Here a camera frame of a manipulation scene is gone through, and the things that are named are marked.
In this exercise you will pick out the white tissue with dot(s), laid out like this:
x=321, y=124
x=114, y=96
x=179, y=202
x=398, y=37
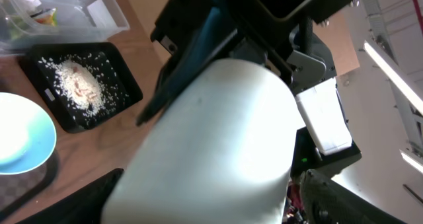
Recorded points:
x=30, y=6

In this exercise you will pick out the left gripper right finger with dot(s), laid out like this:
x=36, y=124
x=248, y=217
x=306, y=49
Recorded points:
x=325, y=201

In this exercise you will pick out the dark brown serving tray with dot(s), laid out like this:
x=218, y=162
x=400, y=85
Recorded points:
x=18, y=189

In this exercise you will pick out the black rectangular waste tray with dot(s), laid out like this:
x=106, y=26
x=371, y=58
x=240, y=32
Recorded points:
x=45, y=89

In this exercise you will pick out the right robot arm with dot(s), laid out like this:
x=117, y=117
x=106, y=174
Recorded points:
x=243, y=77

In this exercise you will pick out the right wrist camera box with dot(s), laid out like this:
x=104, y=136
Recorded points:
x=321, y=111

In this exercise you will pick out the light blue bowl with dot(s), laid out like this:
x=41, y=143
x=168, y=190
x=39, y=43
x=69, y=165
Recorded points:
x=28, y=135

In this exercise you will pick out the pile of rice leftovers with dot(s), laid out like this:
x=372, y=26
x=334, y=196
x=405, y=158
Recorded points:
x=88, y=85

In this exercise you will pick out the clear plastic waste bin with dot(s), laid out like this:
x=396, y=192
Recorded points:
x=78, y=21

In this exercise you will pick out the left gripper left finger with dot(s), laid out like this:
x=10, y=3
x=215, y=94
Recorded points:
x=81, y=207

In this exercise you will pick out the green orange snack wrapper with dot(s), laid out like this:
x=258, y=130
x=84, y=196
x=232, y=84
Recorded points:
x=46, y=16

